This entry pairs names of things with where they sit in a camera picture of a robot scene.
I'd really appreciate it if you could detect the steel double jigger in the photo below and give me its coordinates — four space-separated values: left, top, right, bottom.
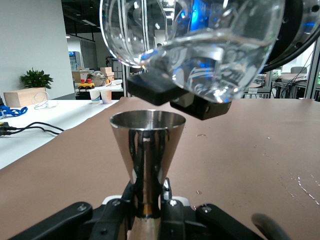
109 110 187 240

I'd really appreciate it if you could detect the blue lanyard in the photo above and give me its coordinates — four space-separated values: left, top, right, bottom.
0 104 29 118

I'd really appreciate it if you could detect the white side table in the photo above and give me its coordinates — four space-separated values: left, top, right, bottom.
0 99 120 171

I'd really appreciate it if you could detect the brown table mat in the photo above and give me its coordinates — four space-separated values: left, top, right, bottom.
0 96 320 240

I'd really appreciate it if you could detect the clear glass measuring cup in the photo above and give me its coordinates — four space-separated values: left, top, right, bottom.
99 0 286 104

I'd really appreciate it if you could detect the white paper cup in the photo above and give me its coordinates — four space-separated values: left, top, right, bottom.
99 88 113 105
88 88 102 105

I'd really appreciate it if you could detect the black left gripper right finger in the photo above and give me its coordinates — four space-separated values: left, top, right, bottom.
159 177 261 240

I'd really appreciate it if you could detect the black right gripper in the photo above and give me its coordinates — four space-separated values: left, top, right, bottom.
259 0 320 73

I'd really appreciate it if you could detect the cardboard box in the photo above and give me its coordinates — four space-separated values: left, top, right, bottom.
99 66 116 82

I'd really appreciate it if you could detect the black power cable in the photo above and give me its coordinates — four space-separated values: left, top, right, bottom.
0 121 66 137

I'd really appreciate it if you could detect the potted green plant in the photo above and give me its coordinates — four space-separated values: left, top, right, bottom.
19 67 55 90

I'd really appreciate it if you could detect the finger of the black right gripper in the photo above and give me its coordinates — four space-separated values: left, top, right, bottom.
126 67 232 121

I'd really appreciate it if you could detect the wooden planter box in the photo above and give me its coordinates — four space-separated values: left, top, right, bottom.
2 86 47 108

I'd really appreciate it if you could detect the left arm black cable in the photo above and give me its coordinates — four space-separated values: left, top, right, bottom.
250 212 294 240

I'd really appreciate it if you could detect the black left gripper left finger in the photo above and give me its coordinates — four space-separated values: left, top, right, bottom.
9 180 137 240

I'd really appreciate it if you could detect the white coiled cable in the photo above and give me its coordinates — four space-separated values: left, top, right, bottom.
31 90 60 111

